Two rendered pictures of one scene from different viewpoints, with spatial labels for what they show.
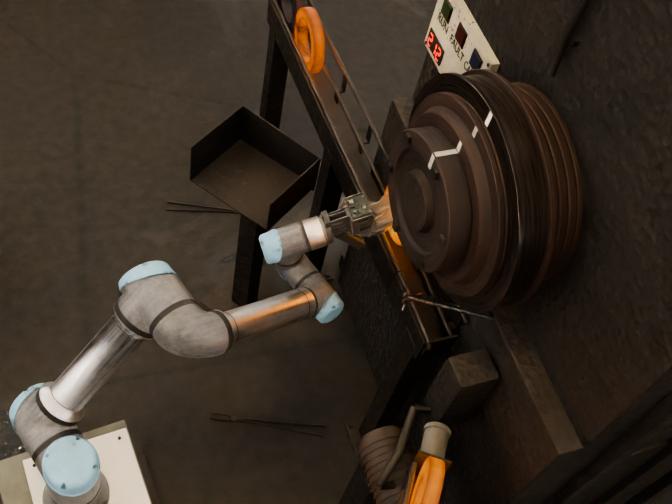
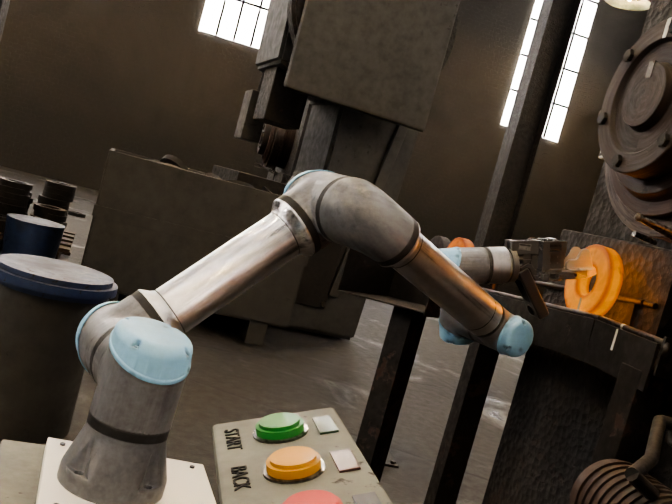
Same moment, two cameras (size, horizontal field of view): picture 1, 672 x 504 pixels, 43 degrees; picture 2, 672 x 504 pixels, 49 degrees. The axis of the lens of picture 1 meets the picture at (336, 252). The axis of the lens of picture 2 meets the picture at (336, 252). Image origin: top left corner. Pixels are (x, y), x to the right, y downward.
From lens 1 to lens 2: 1.62 m
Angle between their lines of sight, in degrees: 53
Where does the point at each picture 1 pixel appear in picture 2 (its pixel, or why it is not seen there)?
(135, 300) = (306, 182)
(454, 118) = not seen: outside the picture
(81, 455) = (172, 335)
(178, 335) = (358, 189)
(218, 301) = not seen: outside the picture
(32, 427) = (112, 315)
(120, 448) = (190, 473)
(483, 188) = not seen: outside the picture
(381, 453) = (619, 472)
